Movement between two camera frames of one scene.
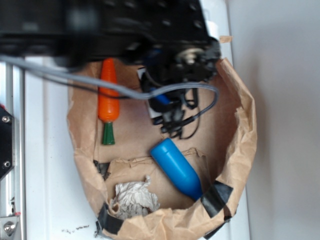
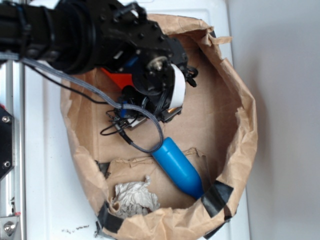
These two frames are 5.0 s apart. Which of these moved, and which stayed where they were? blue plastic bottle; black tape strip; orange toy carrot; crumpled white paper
Moved: orange toy carrot
Stayed: blue plastic bottle; black tape strip; crumpled white paper
